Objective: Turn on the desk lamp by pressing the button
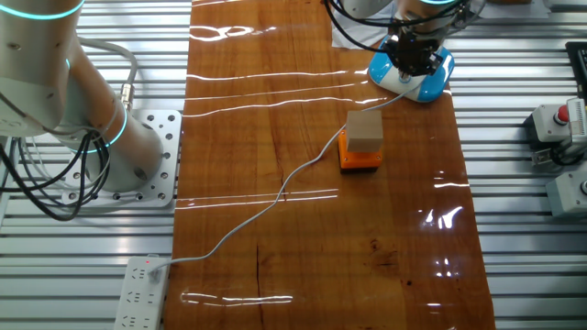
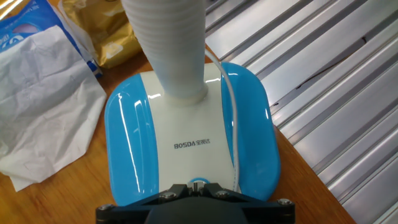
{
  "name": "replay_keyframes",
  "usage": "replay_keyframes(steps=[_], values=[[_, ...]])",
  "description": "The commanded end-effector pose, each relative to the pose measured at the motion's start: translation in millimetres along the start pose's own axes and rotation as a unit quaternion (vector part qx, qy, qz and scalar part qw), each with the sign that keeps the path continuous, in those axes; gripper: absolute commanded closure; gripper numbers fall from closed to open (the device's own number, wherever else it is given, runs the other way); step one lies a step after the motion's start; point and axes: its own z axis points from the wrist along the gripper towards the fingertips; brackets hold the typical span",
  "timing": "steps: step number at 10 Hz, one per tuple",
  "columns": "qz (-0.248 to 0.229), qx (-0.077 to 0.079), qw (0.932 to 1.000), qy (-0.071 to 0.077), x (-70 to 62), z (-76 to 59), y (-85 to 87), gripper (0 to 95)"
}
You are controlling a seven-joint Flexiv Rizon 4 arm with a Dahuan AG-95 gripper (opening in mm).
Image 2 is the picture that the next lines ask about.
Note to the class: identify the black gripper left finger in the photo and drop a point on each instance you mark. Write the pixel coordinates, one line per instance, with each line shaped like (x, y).
(124, 214)

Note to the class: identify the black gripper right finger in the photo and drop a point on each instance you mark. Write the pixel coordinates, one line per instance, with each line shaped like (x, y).
(270, 213)

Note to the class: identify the blue and white desk lamp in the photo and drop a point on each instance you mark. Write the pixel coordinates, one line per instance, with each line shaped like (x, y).
(192, 124)

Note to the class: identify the blue tissue pack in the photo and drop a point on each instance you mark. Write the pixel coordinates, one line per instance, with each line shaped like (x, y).
(46, 109)

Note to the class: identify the gold foil packet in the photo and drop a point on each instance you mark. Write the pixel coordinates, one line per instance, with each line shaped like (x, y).
(109, 31)

